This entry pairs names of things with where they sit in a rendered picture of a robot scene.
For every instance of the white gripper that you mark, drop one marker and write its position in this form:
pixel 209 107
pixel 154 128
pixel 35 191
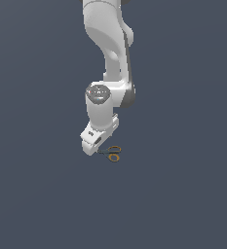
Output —
pixel 94 136

